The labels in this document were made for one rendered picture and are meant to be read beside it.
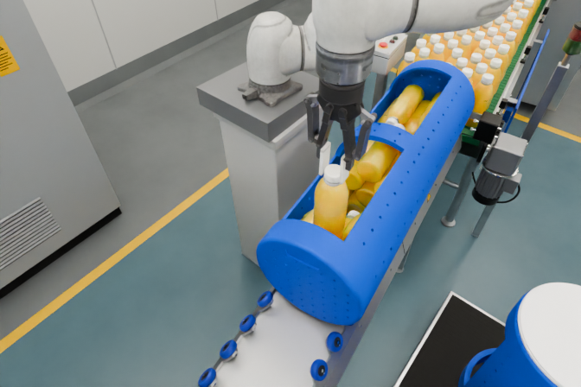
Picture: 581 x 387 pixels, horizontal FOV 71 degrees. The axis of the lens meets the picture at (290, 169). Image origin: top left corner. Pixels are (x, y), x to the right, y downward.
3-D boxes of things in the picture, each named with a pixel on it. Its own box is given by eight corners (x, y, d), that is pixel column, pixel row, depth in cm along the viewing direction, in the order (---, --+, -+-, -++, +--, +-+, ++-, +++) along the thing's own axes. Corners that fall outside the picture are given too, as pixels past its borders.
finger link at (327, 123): (332, 109, 69) (325, 104, 69) (318, 151, 78) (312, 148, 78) (343, 97, 71) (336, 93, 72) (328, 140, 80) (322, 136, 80)
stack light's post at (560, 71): (470, 234, 234) (557, 66, 156) (472, 230, 237) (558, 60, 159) (477, 237, 233) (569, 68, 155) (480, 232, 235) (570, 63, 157)
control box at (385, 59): (364, 69, 175) (367, 47, 167) (383, 49, 186) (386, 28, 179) (386, 76, 171) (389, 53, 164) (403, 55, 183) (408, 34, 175)
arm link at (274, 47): (245, 66, 154) (242, 7, 139) (293, 63, 156) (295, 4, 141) (249, 87, 142) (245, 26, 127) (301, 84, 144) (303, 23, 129)
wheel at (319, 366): (306, 371, 91) (312, 373, 89) (316, 353, 93) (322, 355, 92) (316, 383, 92) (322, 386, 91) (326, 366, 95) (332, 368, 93)
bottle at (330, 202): (320, 249, 93) (324, 195, 80) (308, 225, 98) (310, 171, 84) (347, 239, 95) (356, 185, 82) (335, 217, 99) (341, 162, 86)
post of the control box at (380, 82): (354, 208, 249) (378, 63, 178) (358, 204, 251) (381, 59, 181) (360, 211, 247) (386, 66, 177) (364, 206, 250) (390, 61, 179)
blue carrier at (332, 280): (263, 290, 109) (245, 221, 90) (392, 118, 161) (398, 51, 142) (360, 344, 96) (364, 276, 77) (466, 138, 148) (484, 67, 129)
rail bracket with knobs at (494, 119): (465, 139, 157) (474, 118, 150) (470, 129, 161) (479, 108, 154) (492, 149, 153) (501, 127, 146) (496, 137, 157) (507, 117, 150)
